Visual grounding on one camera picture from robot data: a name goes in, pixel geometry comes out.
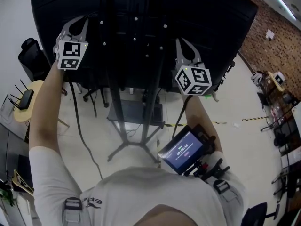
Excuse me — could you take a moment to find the round wooden side table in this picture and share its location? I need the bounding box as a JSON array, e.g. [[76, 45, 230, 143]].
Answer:
[[13, 80, 70, 129]]

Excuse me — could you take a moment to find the grey stand shelf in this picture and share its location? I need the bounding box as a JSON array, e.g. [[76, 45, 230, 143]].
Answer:
[[107, 99, 165, 129]]

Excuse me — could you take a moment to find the large black television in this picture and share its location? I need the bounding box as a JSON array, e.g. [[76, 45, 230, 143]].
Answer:
[[30, 0, 259, 96]]

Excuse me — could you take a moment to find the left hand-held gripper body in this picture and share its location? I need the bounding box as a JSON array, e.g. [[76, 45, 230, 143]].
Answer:
[[53, 31, 89, 71]]

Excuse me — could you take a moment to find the person's left forearm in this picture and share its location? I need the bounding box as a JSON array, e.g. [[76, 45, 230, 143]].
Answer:
[[28, 62, 66, 151]]

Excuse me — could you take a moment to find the person's chin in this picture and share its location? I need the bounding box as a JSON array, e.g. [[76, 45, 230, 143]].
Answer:
[[138, 203, 198, 226]]

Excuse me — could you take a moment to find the black office chair base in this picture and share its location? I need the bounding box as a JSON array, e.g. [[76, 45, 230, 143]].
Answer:
[[82, 88, 110, 108]]

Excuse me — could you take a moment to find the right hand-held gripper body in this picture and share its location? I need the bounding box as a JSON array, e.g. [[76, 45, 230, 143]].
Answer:
[[172, 59, 213, 96]]

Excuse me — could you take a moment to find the black office chair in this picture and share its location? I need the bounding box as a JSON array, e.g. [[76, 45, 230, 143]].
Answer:
[[18, 38, 52, 82]]

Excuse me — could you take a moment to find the black television floor stand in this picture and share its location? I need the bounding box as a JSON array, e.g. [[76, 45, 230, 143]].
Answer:
[[98, 0, 166, 165]]

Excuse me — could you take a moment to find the black chest monitor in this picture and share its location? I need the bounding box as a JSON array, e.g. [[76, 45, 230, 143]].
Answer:
[[157, 125, 205, 176]]

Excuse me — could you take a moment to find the green potted plant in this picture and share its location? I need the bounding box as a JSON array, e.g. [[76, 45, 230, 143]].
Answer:
[[0, 188, 15, 207]]

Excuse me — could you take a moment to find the ceiling light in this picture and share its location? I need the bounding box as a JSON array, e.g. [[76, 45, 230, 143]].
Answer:
[[264, 0, 297, 21]]

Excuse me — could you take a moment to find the black router with antennas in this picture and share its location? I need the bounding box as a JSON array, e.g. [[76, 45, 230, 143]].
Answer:
[[8, 79, 35, 111]]

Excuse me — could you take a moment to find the grey metal cabinet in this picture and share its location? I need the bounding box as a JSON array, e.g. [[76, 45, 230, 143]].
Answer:
[[0, 122, 31, 174]]

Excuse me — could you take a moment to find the grey harness strap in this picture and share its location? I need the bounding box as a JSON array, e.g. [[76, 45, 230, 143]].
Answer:
[[63, 196, 83, 224], [213, 179, 238, 202]]

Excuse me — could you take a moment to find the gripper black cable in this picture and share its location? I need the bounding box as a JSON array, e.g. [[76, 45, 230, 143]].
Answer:
[[67, 81, 104, 180], [173, 95, 193, 137]]

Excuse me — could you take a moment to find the person's white t-shirt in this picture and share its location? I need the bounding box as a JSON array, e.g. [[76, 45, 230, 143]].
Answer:
[[29, 146, 250, 226]]

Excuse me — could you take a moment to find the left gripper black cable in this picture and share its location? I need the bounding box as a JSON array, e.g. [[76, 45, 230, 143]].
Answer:
[[67, 81, 104, 180]]

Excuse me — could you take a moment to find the white headset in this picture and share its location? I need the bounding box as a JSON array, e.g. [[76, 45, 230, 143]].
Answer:
[[251, 71, 268, 87]]

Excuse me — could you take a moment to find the white device with black square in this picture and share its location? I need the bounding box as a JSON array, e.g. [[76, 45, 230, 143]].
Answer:
[[274, 72, 286, 86]]

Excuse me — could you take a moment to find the wooden clothes hanger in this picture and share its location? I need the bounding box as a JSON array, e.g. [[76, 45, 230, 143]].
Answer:
[[11, 169, 35, 195]]

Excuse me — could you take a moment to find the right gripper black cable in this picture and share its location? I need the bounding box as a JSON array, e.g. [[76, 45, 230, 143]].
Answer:
[[173, 95, 193, 137]]

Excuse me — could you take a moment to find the black monitor clamp mount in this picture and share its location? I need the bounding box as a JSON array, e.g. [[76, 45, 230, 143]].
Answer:
[[183, 123, 230, 180]]

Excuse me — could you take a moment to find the person's right forearm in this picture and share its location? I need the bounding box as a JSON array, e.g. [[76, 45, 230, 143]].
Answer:
[[181, 94, 224, 155]]

